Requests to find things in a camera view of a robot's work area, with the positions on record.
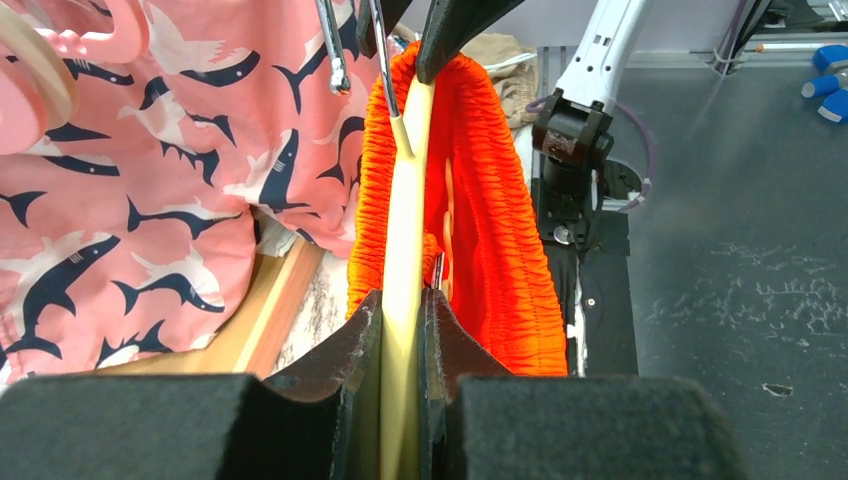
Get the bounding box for wooden clothes rack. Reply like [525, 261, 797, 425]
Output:
[95, 239, 324, 378]

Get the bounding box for beige garment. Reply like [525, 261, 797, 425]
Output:
[432, 33, 539, 136]

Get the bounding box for cream hanger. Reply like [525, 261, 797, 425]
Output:
[1, 5, 78, 129]

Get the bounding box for pink hanger holding shorts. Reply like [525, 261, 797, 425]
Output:
[0, 0, 150, 157]

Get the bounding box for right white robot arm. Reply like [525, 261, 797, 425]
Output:
[415, 1, 651, 184]

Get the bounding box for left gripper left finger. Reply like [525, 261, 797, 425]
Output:
[1, 291, 382, 479]

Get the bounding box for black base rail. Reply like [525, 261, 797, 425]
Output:
[530, 157, 641, 377]

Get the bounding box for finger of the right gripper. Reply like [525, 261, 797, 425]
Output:
[416, 0, 524, 84]
[355, 0, 412, 58]

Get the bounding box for aluminium frame rail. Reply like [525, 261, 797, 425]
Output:
[706, 1, 847, 75]

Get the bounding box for yellow hanger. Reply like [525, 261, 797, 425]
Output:
[314, 0, 458, 480]

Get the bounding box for orange shorts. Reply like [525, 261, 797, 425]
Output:
[345, 40, 570, 378]

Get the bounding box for blue white tool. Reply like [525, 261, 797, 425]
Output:
[801, 44, 847, 124]

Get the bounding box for pink shark print shorts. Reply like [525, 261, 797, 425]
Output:
[1, 1, 379, 387]

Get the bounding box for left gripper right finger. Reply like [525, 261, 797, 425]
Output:
[418, 289, 746, 479]

